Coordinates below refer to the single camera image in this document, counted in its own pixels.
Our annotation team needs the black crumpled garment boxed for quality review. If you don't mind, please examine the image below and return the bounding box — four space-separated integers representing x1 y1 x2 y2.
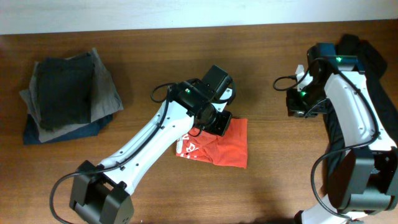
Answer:
321 34 398 190

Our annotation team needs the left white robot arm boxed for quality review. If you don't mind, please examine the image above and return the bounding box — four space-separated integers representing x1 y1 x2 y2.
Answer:
69 79 236 223

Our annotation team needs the folded navy garment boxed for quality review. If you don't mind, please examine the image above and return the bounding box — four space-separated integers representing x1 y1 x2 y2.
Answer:
23 114 113 146

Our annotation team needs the folded grey garment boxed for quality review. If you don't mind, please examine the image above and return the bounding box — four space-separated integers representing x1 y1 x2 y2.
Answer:
19 48 124 142

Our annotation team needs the folded black garment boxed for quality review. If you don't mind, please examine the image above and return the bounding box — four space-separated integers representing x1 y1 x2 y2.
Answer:
36 53 95 130

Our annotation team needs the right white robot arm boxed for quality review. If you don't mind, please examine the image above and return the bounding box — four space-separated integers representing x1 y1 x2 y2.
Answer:
286 53 397 223

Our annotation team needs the orange t-shirt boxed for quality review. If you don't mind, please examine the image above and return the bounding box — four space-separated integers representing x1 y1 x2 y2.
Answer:
175 118 248 169

